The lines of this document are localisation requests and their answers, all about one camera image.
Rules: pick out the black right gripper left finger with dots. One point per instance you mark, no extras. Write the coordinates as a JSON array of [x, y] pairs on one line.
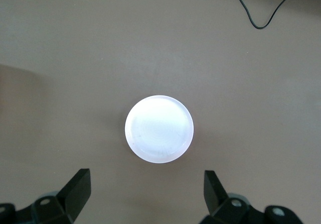
[[75, 194]]

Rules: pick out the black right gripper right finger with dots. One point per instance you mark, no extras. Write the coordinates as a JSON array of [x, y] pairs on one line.
[[217, 196]]

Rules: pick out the pink round plate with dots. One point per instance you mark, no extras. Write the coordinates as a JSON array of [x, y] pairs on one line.
[[159, 128]]

